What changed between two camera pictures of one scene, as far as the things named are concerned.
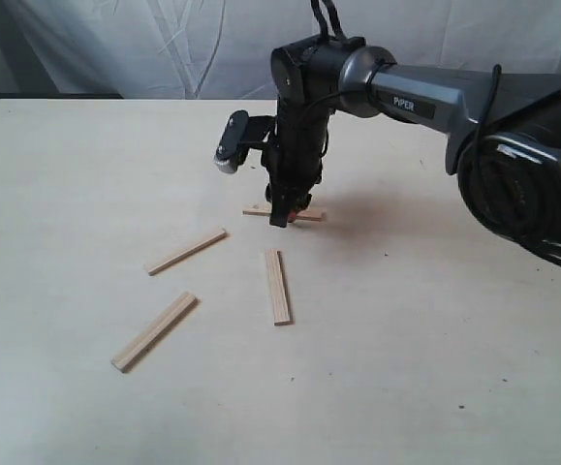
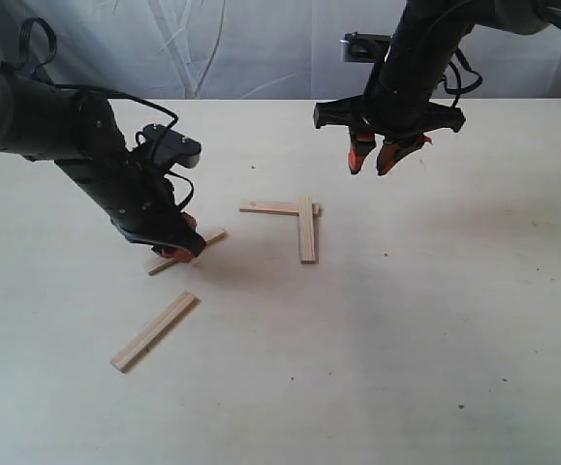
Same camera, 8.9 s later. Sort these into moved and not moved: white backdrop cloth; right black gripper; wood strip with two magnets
Moved: right black gripper
Not moved: wood strip with two magnets; white backdrop cloth
